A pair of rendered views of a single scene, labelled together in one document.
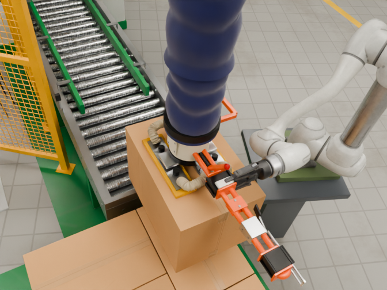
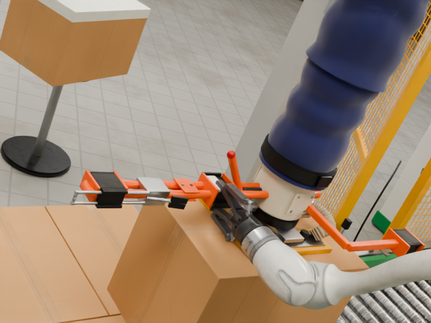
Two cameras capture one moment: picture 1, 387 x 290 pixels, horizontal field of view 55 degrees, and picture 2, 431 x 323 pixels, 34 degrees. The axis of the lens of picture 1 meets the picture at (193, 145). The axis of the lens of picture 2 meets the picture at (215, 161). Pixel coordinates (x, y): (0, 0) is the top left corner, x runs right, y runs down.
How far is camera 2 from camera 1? 1.86 m
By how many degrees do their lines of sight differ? 65
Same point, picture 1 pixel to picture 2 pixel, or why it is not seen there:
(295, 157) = (278, 255)
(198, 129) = (274, 133)
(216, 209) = (186, 223)
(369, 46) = not seen: outside the picture
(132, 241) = not seen: hidden behind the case
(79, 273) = (111, 239)
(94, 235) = not seen: hidden behind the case
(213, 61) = (325, 36)
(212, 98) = (305, 99)
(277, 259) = (108, 179)
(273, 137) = (317, 264)
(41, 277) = (106, 211)
